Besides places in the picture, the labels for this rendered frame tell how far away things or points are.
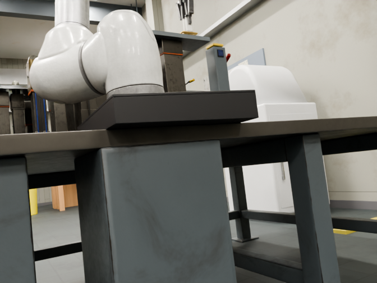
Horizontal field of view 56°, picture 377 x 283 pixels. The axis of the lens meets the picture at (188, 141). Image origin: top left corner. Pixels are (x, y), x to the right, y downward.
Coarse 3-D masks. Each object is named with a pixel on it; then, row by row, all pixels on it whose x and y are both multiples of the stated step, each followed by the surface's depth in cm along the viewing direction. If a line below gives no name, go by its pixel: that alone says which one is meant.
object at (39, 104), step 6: (30, 60) 133; (30, 66) 132; (30, 84) 132; (30, 90) 132; (30, 96) 136; (36, 96) 133; (36, 102) 131; (42, 102) 134; (36, 108) 131; (42, 108) 134; (36, 114) 131; (42, 114) 133; (36, 120) 132; (42, 120) 133; (36, 126) 132; (42, 126) 131; (36, 132) 131; (42, 132) 131
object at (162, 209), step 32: (96, 160) 77; (128, 160) 76; (160, 160) 79; (192, 160) 83; (96, 192) 78; (128, 192) 75; (160, 192) 78; (192, 192) 82; (224, 192) 86; (96, 224) 80; (128, 224) 74; (160, 224) 78; (192, 224) 81; (224, 224) 85; (96, 256) 82; (128, 256) 73; (160, 256) 77; (192, 256) 80; (224, 256) 84
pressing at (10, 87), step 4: (0, 88) 141; (4, 88) 142; (8, 88) 139; (12, 88) 140; (16, 88) 140; (20, 88) 141; (24, 88) 142; (20, 92) 151; (24, 92) 151; (24, 96) 158; (28, 96) 159; (24, 100) 162; (28, 100) 163
